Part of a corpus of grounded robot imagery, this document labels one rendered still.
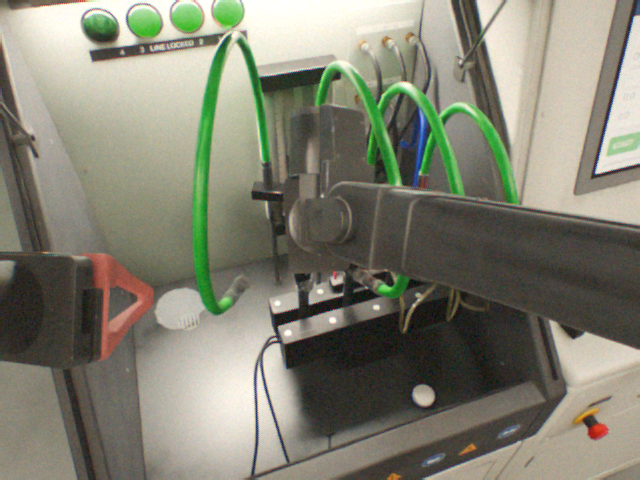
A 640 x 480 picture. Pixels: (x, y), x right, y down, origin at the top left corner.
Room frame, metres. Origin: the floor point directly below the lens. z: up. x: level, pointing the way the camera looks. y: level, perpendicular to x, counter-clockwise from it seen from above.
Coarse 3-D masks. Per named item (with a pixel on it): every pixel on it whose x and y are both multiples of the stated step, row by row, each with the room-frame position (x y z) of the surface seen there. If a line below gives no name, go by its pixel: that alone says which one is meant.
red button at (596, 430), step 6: (582, 414) 0.38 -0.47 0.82; (588, 414) 0.39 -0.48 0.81; (594, 414) 0.39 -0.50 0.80; (576, 420) 0.38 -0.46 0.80; (582, 420) 0.38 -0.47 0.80; (588, 420) 0.38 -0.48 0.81; (594, 420) 0.38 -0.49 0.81; (588, 426) 0.37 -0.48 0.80; (594, 426) 0.37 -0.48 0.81; (600, 426) 0.36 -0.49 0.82; (606, 426) 0.36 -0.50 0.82; (588, 432) 0.36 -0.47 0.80; (594, 432) 0.36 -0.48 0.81; (600, 432) 0.35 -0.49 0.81; (606, 432) 0.35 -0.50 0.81; (594, 438) 0.35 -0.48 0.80; (600, 438) 0.35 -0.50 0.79
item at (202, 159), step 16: (224, 48) 0.50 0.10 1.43; (240, 48) 0.60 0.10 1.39; (224, 64) 0.47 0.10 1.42; (256, 64) 0.64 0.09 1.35; (208, 80) 0.44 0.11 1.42; (256, 80) 0.65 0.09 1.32; (208, 96) 0.42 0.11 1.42; (256, 96) 0.66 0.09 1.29; (208, 112) 0.41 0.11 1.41; (256, 112) 0.67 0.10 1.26; (208, 128) 0.39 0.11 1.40; (208, 144) 0.38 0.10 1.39; (208, 160) 0.37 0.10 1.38; (208, 176) 0.36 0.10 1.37; (208, 256) 0.31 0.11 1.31; (208, 272) 0.31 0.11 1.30; (208, 288) 0.30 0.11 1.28; (208, 304) 0.30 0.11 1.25; (224, 304) 0.33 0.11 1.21
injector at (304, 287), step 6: (294, 276) 0.48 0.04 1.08; (300, 276) 0.48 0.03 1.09; (306, 276) 0.48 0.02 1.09; (300, 282) 0.48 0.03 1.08; (306, 282) 0.47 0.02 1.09; (300, 288) 0.48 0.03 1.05; (306, 288) 0.46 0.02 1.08; (312, 288) 0.46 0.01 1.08; (300, 294) 0.48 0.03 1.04; (306, 294) 0.48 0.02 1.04; (300, 300) 0.48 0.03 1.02; (306, 300) 0.48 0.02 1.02; (300, 306) 0.48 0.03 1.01; (306, 306) 0.48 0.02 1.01; (300, 312) 0.48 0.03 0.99; (306, 312) 0.48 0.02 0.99; (300, 318) 0.48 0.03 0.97
